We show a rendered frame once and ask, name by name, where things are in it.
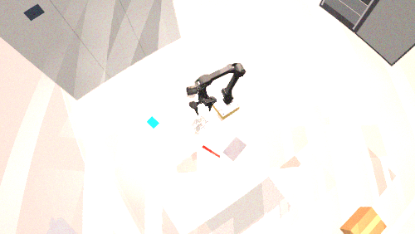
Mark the cyan flat plate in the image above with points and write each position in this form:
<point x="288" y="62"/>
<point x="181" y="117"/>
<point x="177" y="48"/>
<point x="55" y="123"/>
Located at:
<point x="152" y="122"/>

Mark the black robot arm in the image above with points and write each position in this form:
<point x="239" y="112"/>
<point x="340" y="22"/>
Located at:
<point x="237" y="70"/>

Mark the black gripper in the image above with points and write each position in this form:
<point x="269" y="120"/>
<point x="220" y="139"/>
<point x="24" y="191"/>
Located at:
<point x="194" y="105"/>

